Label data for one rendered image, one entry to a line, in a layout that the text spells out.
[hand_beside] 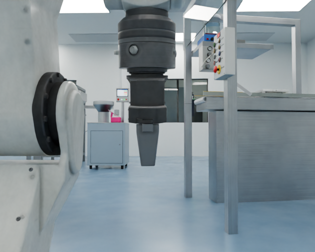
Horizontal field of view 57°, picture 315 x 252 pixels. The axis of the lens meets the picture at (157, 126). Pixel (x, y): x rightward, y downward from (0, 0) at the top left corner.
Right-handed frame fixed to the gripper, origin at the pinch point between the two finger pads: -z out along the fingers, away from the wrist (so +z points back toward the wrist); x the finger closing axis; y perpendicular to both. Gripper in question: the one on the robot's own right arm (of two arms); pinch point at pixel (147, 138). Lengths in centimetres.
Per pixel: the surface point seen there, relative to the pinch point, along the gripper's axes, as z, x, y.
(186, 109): -15, 216, -36
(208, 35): 48, 201, -52
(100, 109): -36, 453, 78
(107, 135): -75, 423, 64
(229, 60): 21, 113, -45
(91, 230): -78, 117, 33
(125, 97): -16, 472, 37
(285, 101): -7, 198, -118
